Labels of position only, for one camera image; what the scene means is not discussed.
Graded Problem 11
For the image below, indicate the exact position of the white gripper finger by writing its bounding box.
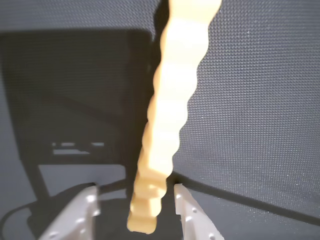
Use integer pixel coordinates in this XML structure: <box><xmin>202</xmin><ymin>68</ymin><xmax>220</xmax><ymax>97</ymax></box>
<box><xmin>38</xmin><ymin>185</ymin><xmax>101</xmax><ymax>240</ymax></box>
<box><xmin>173</xmin><ymin>183</ymin><xmax>225</xmax><ymax>240</ymax></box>

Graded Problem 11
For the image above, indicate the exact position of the yellow crinkle-cut fry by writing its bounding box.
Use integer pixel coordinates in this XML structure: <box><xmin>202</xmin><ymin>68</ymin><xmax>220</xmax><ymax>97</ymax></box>
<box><xmin>126</xmin><ymin>0</ymin><xmax>223</xmax><ymax>235</ymax></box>

